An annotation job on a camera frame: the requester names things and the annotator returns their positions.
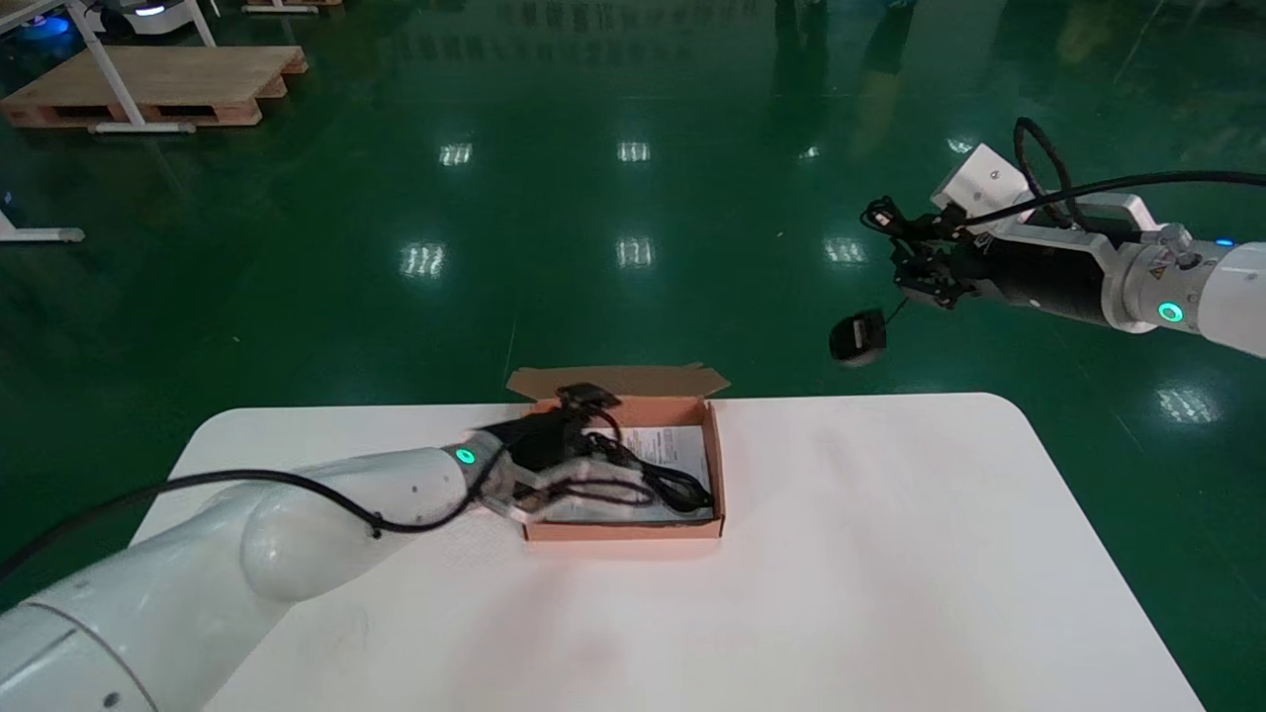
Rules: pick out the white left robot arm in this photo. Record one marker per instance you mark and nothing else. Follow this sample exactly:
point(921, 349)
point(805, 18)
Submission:
point(198, 593)

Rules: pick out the white metal table frame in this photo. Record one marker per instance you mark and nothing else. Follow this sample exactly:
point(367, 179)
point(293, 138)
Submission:
point(109, 74)

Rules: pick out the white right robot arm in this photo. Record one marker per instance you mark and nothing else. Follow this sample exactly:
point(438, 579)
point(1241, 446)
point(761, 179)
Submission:
point(1226, 297)

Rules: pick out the large wooden pallet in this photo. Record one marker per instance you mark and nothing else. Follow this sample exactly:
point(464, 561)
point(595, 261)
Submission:
point(178, 79)

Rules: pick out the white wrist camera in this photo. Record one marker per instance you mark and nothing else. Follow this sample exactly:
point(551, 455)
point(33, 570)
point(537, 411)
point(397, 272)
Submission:
point(529, 499)
point(979, 183)

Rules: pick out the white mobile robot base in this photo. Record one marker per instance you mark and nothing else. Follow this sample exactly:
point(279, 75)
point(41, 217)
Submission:
point(148, 20)

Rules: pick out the white metal table foot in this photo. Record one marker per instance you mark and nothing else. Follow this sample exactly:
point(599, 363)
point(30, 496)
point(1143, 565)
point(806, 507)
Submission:
point(40, 234)

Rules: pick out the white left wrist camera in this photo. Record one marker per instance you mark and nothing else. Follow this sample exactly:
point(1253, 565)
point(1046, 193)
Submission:
point(529, 499)

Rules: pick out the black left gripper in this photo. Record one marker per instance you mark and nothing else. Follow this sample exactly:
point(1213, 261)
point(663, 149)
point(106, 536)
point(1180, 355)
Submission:
point(539, 443)

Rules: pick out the small wooden pallet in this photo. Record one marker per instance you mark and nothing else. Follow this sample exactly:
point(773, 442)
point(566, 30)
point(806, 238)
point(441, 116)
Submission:
point(287, 8)

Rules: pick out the white printed paper manual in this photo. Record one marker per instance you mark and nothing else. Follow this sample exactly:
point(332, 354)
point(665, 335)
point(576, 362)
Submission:
point(682, 445)

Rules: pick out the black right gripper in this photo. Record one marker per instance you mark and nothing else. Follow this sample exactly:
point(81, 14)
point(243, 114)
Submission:
point(1058, 277)

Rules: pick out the open brown cardboard box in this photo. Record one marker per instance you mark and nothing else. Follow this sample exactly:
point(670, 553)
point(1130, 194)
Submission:
point(633, 532)

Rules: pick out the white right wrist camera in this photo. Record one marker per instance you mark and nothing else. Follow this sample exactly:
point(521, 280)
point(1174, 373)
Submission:
point(979, 183)

